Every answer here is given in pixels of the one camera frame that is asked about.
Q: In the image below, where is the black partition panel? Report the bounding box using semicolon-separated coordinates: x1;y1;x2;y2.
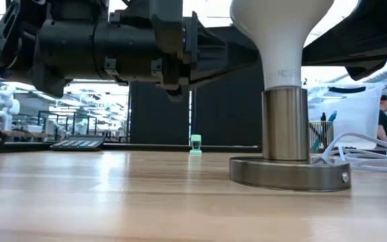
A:
129;28;265;146

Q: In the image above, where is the black calculator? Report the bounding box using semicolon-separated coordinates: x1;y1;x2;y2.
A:
50;135;105;152

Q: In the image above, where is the background workbench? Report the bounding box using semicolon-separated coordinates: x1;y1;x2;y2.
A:
1;110;129;143

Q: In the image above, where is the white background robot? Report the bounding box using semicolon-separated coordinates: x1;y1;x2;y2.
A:
0;85;20;131

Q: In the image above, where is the green eraser block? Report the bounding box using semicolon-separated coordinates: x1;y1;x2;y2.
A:
189;134;203;155

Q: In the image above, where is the clear plastic storage bin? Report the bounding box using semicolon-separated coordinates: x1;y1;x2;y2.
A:
306;82;386;151

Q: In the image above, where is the wire mesh pen cup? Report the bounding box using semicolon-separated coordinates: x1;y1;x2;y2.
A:
308;120;335;155

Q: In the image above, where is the white flood lightbulb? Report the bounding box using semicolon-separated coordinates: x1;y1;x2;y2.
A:
229;0;335;91

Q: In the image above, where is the brass lamp socket base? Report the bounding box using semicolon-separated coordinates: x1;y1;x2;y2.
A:
229;85;352;192

